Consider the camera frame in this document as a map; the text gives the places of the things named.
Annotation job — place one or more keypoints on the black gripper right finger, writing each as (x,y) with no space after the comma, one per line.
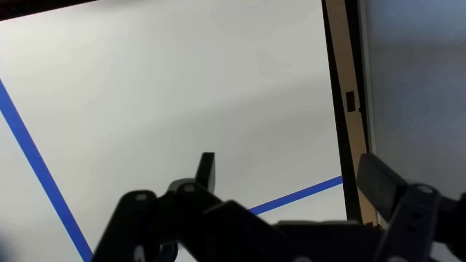
(417,219)

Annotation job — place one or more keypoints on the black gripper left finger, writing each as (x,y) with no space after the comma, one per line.
(146,223)

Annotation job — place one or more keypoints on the long blue tape line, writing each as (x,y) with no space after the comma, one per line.
(296,196)

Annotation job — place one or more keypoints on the wooden table edge strip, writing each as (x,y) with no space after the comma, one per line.
(347,59)

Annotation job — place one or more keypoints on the short blue tape line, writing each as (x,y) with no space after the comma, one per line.
(32,161)

